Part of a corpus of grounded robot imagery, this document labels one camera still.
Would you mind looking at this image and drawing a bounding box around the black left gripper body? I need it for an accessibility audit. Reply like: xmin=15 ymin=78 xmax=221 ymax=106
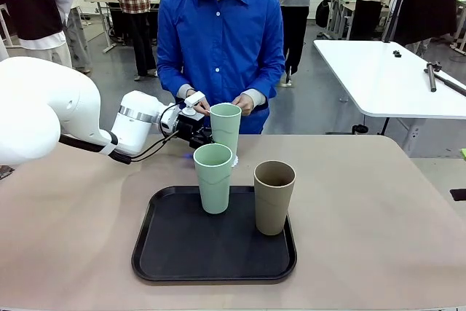
xmin=176 ymin=112 xmax=205 ymax=141

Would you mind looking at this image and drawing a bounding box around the light green tall cup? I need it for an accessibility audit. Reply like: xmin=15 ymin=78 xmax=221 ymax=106
xmin=210 ymin=103 xmax=242 ymax=160
xmin=192 ymin=143 xmax=234 ymax=215

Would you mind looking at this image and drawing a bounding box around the brown tall cup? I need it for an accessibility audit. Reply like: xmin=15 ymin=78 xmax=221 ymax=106
xmin=253 ymin=160 xmax=296 ymax=236

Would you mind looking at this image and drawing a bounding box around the person's right forearm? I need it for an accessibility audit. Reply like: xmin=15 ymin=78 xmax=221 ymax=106
xmin=159 ymin=66 xmax=196 ymax=106

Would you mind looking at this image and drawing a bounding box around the person's left forearm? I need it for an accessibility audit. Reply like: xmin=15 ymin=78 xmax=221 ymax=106
xmin=247 ymin=66 xmax=287 ymax=108

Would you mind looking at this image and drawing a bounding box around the person's left hand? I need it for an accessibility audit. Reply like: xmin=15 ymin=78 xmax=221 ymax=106
xmin=229 ymin=92 xmax=256 ymax=117

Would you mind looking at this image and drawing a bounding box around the person in blue shirt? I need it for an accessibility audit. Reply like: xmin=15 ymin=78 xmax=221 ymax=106
xmin=156 ymin=0 xmax=287 ymax=135

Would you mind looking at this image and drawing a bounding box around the black plastic serving tray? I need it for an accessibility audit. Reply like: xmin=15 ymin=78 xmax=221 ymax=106
xmin=131 ymin=185 xmax=298 ymax=286

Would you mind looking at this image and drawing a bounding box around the black metal rod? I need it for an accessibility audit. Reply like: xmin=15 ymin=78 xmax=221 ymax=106
xmin=424 ymin=61 xmax=466 ymax=96

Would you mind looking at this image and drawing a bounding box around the white folding table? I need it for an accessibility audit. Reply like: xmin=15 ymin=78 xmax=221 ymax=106
xmin=313 ymin=39 xmax=466 ymax=137

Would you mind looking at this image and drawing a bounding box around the person in gray trousers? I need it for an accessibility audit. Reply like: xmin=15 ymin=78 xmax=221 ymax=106
xmin=54 ymin=0 xmax=92 ymax=76

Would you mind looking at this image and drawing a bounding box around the gray workshop desk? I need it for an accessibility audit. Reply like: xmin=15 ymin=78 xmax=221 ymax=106
xmin=84 ymin=0 xmax=163 ymax=54

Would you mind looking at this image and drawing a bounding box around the person in gray top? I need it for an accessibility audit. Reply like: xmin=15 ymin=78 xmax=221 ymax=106
xmin=275 ymin=0 xmax=333 ymax=86

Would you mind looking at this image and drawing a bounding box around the black hanging bag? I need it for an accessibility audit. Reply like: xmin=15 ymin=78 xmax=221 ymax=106
xmin=315 ymin=0 xmax=331 ymax=28

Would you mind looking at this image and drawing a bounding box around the person in dark long garment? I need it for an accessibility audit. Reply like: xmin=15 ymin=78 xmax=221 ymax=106
xmin=395 ymin=0 xmax=458 ymax=58

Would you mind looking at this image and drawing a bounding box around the person in black shirt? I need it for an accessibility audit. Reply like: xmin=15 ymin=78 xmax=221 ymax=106
xmin=0 ymin=0 xmax=87 ymax=70

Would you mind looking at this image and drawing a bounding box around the black tripod pole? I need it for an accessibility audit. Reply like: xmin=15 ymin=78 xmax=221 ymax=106
xmin=381 ymin=0 xmax=416 ymax=43

